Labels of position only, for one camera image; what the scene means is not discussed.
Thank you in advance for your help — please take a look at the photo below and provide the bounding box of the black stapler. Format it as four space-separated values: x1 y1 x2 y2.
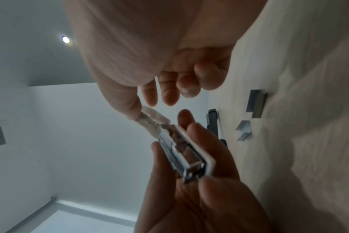
206 108 229 149

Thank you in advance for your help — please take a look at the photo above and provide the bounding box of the round ceiling light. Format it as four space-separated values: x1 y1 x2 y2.
59 34 75 46

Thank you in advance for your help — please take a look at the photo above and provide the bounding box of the person's left hand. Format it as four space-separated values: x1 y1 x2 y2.
134 109 272 233

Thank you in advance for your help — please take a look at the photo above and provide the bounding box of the grey staples strip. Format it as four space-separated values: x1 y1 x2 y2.
235 120 253 142
245 89 268 119

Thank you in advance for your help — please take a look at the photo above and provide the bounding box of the person's right hand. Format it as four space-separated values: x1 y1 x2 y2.
63 0 272 121

